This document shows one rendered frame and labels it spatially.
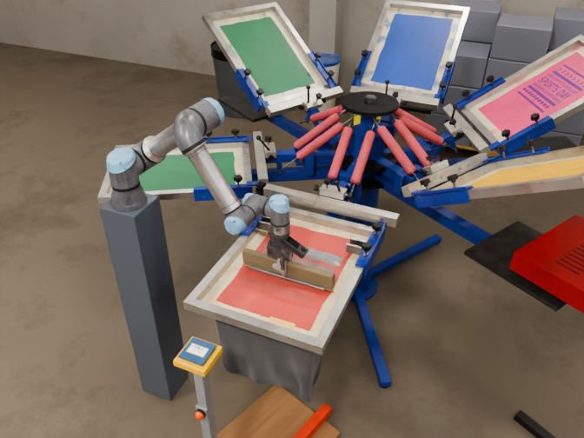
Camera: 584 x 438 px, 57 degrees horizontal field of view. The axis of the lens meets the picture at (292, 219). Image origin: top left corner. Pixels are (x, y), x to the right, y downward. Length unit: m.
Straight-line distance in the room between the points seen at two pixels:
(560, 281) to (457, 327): 1.37
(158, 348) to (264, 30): 2.21
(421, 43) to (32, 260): 3.13
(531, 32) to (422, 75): 1.41
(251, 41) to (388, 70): 0.94
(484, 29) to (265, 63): 2.41
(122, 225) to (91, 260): 1.79
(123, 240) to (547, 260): 1.74
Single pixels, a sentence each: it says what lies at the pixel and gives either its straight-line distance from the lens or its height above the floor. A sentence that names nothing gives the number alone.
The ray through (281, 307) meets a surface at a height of 0.95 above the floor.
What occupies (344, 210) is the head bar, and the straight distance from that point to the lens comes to 2.59.
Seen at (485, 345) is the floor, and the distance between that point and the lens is 3.50.
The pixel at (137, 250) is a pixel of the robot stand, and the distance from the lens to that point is 2.41.
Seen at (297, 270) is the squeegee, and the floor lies 1.03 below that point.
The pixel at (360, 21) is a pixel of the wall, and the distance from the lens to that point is 6.35.
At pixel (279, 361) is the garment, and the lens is 2.28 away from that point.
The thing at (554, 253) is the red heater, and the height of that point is 1.11.
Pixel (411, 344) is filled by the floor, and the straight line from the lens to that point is 3.39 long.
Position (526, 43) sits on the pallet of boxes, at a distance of 4.97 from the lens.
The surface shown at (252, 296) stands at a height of 0.95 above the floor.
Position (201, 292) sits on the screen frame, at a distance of 2.20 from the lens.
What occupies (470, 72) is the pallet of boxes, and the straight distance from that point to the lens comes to 5.07.
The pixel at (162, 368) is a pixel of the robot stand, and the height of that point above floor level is 0.27.
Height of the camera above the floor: 2.45
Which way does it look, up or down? 35 degrees down
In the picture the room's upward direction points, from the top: straight up
